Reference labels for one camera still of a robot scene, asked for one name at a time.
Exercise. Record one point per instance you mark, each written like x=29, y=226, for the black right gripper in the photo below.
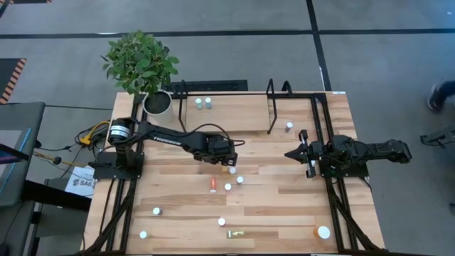
x=321, y=154

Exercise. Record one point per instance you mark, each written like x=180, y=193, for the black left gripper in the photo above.
x=220, y=149

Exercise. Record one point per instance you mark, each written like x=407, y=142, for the yellow medicine bottle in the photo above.
x=143, y=234
x=232, y=170

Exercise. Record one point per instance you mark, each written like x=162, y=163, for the blue bottle with pink pills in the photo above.
x=289, y=126
x=240, y=179

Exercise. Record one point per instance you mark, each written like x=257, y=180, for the pink medicine bottle white pills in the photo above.
x=221, y=222
x=227, y=186

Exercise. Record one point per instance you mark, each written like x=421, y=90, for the clear yellow pill bottle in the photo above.
x=198, y=103

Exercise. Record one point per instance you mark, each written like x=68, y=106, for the large orange medicine bottle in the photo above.
x=322, y=232

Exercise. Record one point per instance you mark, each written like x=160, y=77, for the yellow-green bottle white pills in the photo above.
x=236, y=234

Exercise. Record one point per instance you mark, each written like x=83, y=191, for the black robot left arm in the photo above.
x=167, y=137

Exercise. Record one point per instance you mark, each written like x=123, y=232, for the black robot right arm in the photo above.
x=384, y=149

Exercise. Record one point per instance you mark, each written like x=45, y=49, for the red medicine bottle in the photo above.
x=213, y=184

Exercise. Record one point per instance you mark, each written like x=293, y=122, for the green plant in white pot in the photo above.
x=142, y=64

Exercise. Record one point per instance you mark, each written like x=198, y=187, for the grey metal stand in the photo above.
x=440, y=137

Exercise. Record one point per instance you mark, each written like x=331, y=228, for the white printed paper sheet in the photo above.
x=81, y=183

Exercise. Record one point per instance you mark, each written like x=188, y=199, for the black furniture beam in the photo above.
x=53, y=195

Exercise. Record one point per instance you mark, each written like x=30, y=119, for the grey desk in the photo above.
x=21, y=117

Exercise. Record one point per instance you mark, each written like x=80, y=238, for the grey laptop blue edge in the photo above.
x=14, y=174

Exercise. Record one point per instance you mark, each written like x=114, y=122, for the black mat orange striped edge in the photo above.
x=7, y=74

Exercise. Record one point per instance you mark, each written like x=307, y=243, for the wooden shelf black metal frame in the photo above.
x=231, y=117

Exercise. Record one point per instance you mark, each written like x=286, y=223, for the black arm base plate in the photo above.
x=352, y=173
x=103, y=173

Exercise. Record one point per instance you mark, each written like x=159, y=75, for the black aluminium table frame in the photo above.
x=320, y=96

